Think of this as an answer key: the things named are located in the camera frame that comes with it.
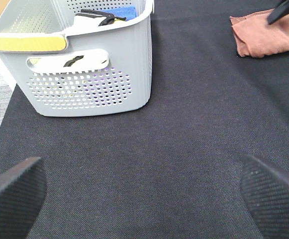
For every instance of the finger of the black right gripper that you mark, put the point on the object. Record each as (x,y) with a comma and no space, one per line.
(281,10)

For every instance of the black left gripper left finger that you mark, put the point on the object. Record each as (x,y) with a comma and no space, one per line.
(22,194)

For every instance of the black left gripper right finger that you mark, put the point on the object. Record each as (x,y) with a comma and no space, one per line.
(265,190)

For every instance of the brown towel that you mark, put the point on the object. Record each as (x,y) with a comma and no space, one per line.
(254,37)

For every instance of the black table mat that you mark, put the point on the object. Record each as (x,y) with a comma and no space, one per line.
(171,169)

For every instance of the grey perforated plastic basket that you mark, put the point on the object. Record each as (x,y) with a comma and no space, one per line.
(31,28)

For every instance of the blue cloth in basket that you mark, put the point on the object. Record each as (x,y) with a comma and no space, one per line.
(129,12)

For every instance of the white cloth black trim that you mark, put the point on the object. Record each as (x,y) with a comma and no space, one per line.
(85,60)

